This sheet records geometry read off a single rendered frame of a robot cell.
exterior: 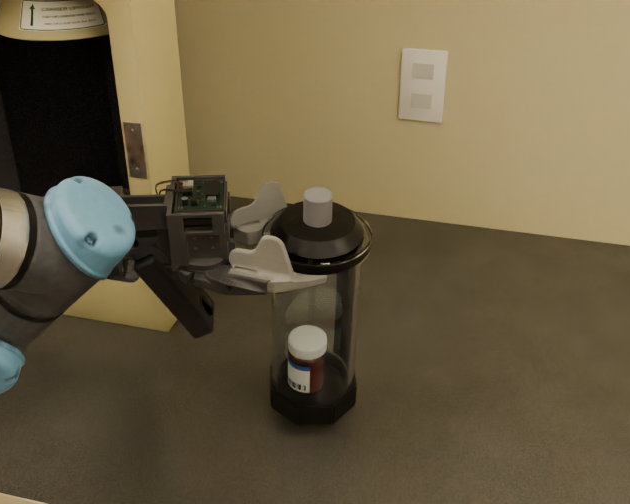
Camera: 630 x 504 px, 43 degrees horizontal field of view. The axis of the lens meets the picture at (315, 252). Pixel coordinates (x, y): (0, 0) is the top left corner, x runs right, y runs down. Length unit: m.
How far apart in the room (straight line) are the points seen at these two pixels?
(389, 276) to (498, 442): 0.35
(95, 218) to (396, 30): 0.75
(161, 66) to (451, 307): 0.50
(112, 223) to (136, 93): 0.33
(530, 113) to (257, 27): 0.45
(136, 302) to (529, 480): 0.53
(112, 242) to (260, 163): 0.81
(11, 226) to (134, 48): 0.36
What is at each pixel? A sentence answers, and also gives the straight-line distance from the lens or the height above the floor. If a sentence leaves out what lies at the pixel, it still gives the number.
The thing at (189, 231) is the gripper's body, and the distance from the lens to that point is 0.74.
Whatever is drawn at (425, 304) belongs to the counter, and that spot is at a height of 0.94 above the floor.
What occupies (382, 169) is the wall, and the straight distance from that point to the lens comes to 1.35.
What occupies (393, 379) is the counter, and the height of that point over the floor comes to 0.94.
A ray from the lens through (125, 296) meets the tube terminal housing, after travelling 1.08.
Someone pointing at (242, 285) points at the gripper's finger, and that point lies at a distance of 0.75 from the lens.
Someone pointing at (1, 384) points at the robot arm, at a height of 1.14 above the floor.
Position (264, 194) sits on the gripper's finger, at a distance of 0.81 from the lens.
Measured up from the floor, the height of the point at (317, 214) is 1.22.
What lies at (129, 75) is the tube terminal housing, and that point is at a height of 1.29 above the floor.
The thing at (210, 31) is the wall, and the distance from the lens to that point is 1.35.
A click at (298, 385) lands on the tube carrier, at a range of 0.86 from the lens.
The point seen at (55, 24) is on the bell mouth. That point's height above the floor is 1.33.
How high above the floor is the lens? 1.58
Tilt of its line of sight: 31 degrees down
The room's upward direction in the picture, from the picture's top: straight up
